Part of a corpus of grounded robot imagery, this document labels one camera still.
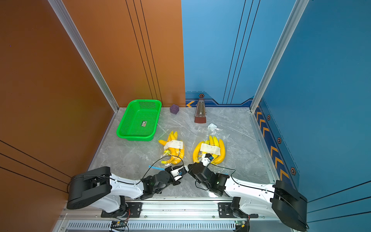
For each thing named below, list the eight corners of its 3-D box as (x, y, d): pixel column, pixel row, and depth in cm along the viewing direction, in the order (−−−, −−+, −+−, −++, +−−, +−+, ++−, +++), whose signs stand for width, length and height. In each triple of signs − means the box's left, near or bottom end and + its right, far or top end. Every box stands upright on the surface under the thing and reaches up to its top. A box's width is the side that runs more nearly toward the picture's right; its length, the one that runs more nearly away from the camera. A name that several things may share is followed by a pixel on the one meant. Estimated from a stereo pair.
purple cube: (169, 112, 119) (168, 108, 116) (173, 106, 123) (173, 103, 120) (175, 114, 117) (174, 111, 114) (179, 109, 121) (179, 106, 118)
